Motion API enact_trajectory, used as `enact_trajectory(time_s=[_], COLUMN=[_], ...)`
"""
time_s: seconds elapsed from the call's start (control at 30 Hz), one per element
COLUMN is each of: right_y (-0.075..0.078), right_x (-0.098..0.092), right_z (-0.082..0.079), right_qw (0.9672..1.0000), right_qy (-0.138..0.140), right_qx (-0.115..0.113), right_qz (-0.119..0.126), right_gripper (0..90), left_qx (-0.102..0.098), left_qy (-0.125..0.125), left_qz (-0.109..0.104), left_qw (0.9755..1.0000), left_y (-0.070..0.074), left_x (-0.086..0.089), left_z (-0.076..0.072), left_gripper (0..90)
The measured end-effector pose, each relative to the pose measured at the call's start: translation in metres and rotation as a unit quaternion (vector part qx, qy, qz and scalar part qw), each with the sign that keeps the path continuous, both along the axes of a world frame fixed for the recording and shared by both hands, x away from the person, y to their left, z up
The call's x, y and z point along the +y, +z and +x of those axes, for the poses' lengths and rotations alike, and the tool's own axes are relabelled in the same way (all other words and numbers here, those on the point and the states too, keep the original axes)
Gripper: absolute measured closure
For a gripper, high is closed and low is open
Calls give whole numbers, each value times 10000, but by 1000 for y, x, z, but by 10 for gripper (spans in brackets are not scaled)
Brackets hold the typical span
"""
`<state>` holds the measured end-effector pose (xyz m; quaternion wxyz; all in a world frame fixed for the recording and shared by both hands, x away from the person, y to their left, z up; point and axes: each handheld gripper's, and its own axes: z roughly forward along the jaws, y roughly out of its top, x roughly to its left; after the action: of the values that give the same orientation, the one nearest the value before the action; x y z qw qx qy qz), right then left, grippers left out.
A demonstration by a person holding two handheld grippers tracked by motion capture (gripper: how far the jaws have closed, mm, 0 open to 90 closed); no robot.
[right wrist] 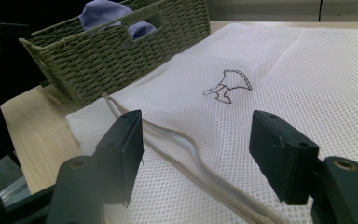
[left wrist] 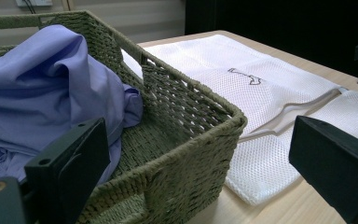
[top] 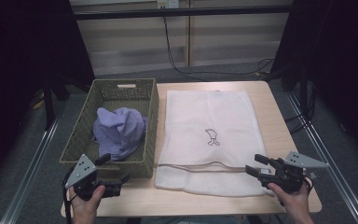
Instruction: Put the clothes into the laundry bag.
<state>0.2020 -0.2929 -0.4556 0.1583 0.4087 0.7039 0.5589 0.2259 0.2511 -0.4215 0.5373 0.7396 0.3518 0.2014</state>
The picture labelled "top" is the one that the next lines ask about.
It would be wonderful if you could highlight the black curtain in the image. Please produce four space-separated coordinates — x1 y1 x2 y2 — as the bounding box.
0 0 96 190
268 0 358 164

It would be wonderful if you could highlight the purple shirt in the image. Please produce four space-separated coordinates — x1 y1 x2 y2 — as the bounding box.
92 106 149 162

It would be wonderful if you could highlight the person's left hand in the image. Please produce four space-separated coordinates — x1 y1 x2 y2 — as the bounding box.
69 185 106 224

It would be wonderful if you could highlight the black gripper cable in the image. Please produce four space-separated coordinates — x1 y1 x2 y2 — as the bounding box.
62 167 76 224
302 175 315 191

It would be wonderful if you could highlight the bundle of black cables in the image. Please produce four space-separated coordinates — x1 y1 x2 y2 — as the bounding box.
283 88 318 135

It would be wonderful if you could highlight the metal floor rail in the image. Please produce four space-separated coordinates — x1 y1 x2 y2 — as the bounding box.
285 91 358 224
0 101 68 224

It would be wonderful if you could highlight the green woven basket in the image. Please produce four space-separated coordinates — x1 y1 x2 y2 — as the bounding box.
59 77 160 179

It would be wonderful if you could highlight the long black floor cable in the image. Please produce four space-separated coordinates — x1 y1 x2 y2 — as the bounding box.
162 16 276 82

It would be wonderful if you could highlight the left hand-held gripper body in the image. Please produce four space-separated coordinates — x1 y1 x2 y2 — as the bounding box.
64 153 122 202

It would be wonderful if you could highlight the black horizontal bar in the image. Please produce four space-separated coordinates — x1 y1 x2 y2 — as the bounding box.
74 5 294 21

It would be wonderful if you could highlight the white mesh laundry bag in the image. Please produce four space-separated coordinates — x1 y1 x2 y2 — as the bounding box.
154 89 275 199

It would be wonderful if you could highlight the black stand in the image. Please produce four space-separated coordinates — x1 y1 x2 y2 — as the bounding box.
41 74 56 131
297 63 312 120

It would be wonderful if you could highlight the white wall socket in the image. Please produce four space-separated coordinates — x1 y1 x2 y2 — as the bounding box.
157 0 180 9

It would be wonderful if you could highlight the person's right hand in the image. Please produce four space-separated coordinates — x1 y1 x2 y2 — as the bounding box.
267 182 315 224

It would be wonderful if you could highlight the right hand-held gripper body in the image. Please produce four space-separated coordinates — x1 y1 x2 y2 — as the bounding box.
257 151 330 194

